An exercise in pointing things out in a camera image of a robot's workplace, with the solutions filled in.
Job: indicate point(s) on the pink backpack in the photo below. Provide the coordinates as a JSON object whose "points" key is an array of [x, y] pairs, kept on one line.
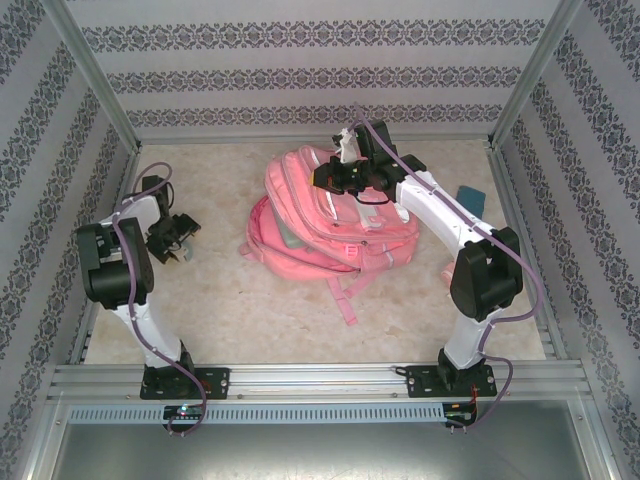
{"points": [[310, 200]]}

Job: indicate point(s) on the teal notebook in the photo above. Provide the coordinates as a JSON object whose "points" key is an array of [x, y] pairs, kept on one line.
{"points": [[472, 200]]}

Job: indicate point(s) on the small pink pouch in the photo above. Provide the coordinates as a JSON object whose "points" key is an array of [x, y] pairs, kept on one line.
{"points": [[449, 280]]}

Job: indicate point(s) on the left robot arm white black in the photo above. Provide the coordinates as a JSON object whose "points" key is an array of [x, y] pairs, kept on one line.
{"points": [[115, 270]]}

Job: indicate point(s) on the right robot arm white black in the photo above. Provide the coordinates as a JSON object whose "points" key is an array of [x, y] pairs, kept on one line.
{"points": [[480, 285]]}

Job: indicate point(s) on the left circuit board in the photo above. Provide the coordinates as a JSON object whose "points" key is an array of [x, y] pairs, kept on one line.
{"points": [[185, 411]]}

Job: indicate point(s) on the circuit board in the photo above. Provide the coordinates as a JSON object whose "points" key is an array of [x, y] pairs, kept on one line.
{"points": [[185, 411], [460, 411]]}

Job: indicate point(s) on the right circuit board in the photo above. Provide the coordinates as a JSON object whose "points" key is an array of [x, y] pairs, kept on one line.
{"points": [[460, 411]]}

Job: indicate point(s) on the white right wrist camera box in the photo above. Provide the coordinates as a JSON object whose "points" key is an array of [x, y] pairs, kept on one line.
{"points": [[346, 145]]}

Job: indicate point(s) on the aluminium left side rail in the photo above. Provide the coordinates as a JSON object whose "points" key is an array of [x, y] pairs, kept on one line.
{"points": [[112, 190]]}

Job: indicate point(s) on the aluminium rail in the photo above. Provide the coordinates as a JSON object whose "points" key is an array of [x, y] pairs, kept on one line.
{"points": [[112, 190], [225, 139], [310, 382], [515, 215]]}

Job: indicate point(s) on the aluminium back rail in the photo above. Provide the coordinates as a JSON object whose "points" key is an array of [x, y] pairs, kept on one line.
{"points": [[225, 139]]}

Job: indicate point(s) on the aluminium right side rail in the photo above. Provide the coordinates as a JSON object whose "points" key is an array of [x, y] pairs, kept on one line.
{"points": [[515, 215]]}

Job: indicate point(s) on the aluminium left frame post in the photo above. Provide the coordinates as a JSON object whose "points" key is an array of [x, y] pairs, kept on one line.
{"points": [[95, 80]]}

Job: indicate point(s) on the aluminium frame post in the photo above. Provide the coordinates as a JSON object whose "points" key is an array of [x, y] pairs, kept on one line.
{"points": [[95, 80], [535, 75]]}

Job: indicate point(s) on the aluminium right frame post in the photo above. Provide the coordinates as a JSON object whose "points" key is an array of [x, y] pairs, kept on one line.
{"points": [[535, 75]]}

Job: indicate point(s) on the aluminium front rail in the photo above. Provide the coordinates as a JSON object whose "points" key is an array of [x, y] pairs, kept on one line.
{"points": [[310, 382]]}

